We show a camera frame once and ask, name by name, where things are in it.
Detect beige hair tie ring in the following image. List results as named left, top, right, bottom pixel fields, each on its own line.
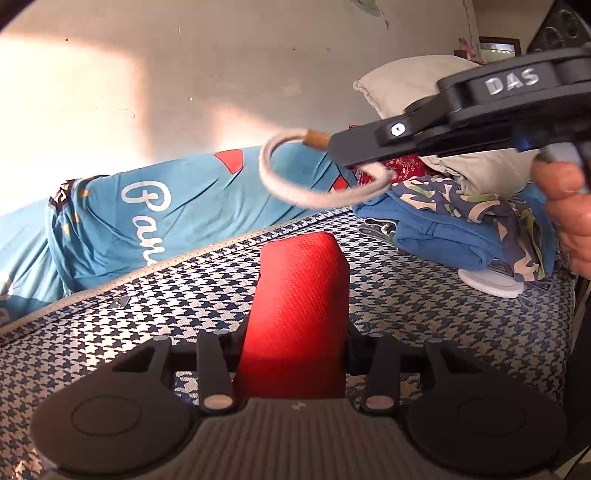
left=257, top=127, right=397, bottom=210

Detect red non-woven shopping bag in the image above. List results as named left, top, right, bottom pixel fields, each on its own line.
left=235, top=232, right=349, bottom=400

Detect person's right hand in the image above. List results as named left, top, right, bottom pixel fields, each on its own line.
left=531, top=154, right=591, bottom=279

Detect red patterned cloth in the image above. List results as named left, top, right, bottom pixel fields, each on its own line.
left=352, top=155, right=437, bottom=186

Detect beige pillow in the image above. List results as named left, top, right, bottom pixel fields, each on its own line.
left=352, top=54, right=544, bottom=202

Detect blue patterned clothes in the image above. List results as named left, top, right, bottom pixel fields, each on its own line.
left=353, top=176, right=558, bottom=282

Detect white round disc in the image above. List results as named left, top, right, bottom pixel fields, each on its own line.
left=458, top=269, right=525, bottom=299

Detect houndstooth woven bed mat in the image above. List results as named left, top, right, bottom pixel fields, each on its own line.
left=1, top=210, right=575, bottom=479

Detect blue printed quilt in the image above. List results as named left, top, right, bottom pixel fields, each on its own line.
left=0, top=144, right=366, bottom=328

